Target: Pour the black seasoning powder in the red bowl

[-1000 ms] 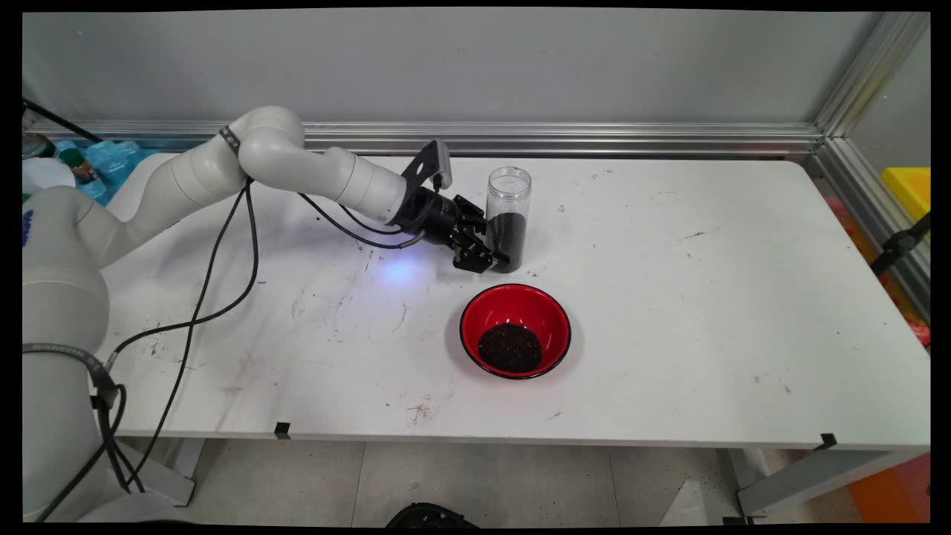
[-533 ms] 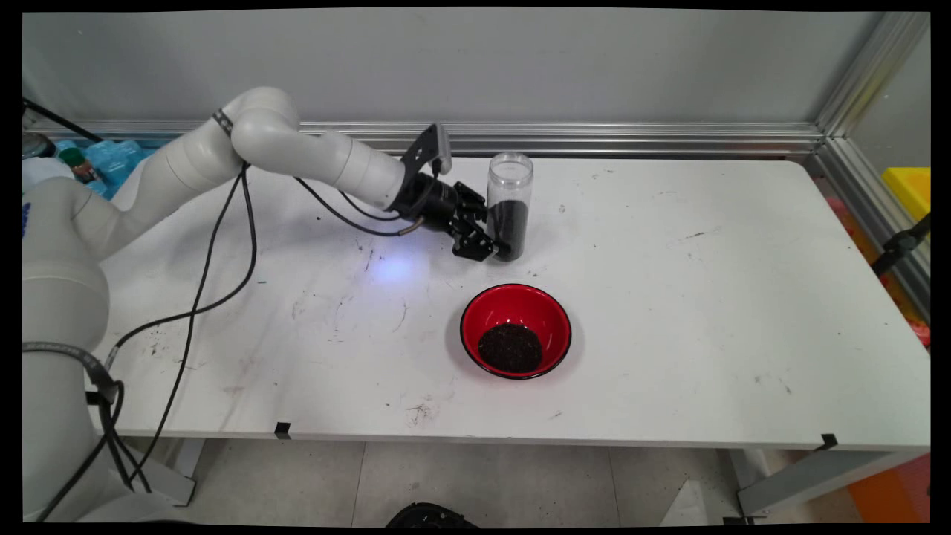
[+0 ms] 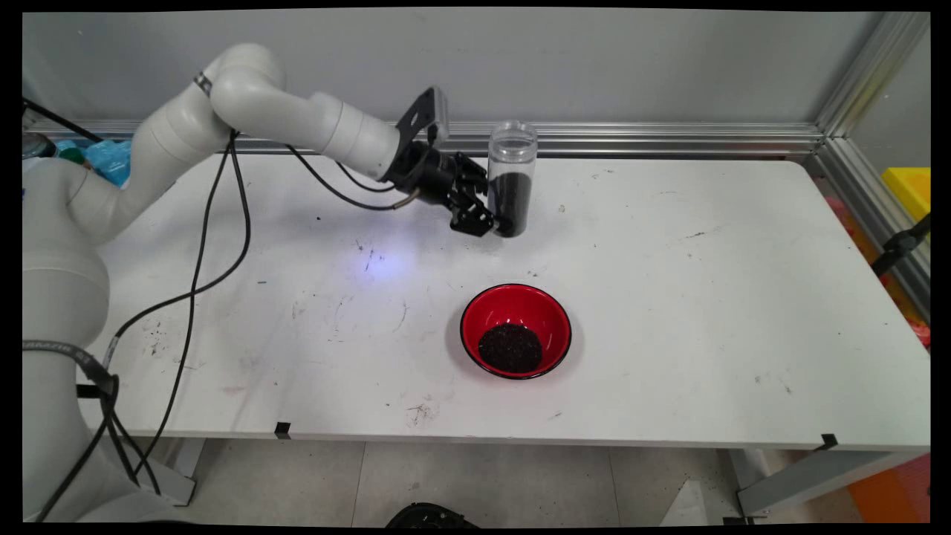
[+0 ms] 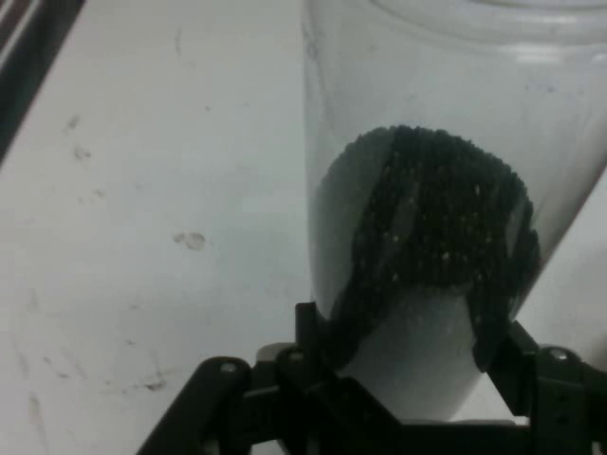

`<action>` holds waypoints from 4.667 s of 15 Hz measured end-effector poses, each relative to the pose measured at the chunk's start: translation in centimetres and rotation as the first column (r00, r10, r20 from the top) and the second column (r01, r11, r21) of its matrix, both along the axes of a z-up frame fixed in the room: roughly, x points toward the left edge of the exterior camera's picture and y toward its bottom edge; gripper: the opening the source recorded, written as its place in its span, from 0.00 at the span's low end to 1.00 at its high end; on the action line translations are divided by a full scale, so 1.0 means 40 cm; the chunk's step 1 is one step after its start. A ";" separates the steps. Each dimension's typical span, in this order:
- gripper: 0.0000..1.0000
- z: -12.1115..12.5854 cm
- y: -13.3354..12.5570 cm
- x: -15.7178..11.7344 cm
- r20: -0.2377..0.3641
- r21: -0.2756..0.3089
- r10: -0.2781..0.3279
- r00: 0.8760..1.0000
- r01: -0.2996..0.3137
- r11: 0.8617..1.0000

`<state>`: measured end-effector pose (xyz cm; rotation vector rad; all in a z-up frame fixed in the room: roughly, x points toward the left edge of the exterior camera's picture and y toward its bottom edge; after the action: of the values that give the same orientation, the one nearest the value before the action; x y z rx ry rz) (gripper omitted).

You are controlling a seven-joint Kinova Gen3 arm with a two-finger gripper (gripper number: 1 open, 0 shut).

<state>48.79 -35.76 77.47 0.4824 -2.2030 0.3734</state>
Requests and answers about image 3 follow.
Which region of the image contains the clear round container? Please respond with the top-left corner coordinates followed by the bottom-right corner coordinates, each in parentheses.
top-left (22, 132), bottom-right (59, 161)

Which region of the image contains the blue plastic bag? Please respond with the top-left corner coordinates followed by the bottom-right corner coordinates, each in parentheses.
top-left (56, 140), bottom-right (133, 188)

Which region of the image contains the black object on floor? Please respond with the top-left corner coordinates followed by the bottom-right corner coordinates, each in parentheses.
top-left (385, 502), bottom-right (480, 528)

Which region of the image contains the red bowl black rim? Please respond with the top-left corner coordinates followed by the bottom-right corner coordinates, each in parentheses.
top-left (459, 283), bottom-right (574, 381)

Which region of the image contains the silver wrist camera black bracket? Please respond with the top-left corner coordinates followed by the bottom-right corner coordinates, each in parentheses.
top-left (394, 85), bottom-right (451, 149)

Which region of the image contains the black clamp rod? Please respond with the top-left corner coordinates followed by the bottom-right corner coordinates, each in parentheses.
top-left (871, 214), bottom-right (931, 277)

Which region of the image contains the short black cable metal plug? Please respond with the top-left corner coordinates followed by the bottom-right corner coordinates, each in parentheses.
top-left (286, 145), bottom-right (421, 211)

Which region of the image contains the yellow plastic box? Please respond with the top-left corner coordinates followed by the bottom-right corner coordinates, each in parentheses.
top-left (881, 167), bottom-right (931, 222)

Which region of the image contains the pink orange foam mat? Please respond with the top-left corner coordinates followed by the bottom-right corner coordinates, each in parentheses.
top-left (821, 178), bottom-right (931, 351)

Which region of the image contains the thin black cable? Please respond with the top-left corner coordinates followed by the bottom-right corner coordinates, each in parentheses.
top-left (22, 99), bottom-right (105, 144)

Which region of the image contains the black velcro strap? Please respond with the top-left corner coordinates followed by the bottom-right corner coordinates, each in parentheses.
top-left (22, 338), bottom-right (120, 398)

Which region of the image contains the long black cable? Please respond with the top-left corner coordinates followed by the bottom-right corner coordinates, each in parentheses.
top-left (100, 134), bottom-right (252, 369)
top-left (134, 134), bottom-right (240, 495)

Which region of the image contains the short aluminium frame rail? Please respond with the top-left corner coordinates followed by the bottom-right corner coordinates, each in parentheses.
top-left (814, 137), bottom-right (931, 326)

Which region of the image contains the aluminium frame post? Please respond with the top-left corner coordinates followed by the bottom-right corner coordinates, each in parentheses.
top-left (814, 11), bottom-right (929, 142)

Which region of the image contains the clear plastic jar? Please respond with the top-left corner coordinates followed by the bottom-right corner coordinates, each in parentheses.
top-left (487, 120), bottom-right (538, 239)

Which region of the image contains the long aluminium frame rail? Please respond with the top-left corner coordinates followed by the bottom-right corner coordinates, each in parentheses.
top-left (22, 119), bottom-right (825, 158)

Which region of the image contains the grey table leg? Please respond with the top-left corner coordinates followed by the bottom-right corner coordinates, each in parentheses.
top-left (732, 446), bottom-right (929, 519)
top-left (111, 437), bottom-right (205, 506)

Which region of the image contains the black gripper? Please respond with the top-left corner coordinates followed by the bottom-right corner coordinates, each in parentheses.
top-left (381, 143), bottom-right (515, 239)

